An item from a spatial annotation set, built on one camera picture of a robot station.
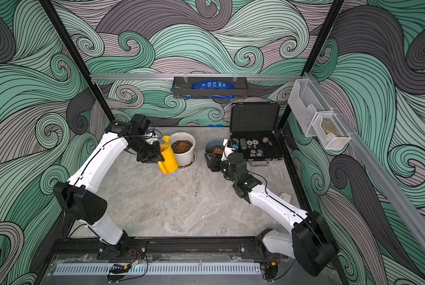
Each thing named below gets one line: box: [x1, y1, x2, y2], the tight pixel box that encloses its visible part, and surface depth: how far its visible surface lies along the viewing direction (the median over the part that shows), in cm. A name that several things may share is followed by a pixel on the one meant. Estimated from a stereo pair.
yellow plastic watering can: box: [157, 135, 179, 175], surface depth 81 cm
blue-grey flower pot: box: [205, 140, 224, 154], surface depth 101 cm
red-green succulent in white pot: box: [170, 140, 193, 154], surface depth 100 cm
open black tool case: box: [229, 102, 284, 167], surface depth 111 cm
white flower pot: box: [169, 131, 196, 167], surface depth 100 cm
